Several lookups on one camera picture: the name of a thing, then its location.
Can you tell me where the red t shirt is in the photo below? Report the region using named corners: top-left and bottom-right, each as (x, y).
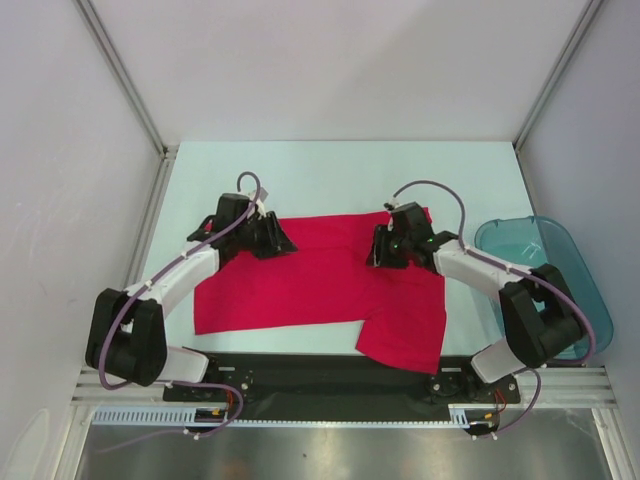
top-left (194, 211), bottom-right (446, 374)

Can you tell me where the right aluminium corner post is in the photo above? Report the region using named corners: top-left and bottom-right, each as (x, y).
top-left (512, 0), bottom-right (608, 155)

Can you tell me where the white cable duct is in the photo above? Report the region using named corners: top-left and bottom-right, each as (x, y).
top-left (93, 405), bottom-right (499, 429)

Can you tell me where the aluminium corner post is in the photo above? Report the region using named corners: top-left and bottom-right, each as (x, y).
top-left (512, 0), bottom-right (608, 155)
top-left (73, 0), bottom-right (167, 158)

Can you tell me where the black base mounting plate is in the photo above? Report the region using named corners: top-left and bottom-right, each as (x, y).
top-left (163, 353), bottom-right (521, 412)

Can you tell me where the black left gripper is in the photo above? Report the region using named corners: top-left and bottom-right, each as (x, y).
top-left (234, 211), bottom-right (297, 261)

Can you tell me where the left aluminium corner post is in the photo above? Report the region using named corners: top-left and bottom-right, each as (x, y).
top-left (73, 0), bottom-right (167, 158)

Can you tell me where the teal plastic basin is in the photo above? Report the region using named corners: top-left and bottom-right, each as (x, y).
top-left (474, 216), bottom-right (614, 354)

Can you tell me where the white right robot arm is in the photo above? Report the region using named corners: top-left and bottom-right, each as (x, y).
top-left (367, 202), bottom-right (596, 401)

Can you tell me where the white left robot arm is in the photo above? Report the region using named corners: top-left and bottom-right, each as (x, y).
top-left (85, 193), bottom-right (297, 400)

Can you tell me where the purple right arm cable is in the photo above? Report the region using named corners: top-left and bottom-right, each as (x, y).
top-left (383, 179), bottom-right (599, 444)

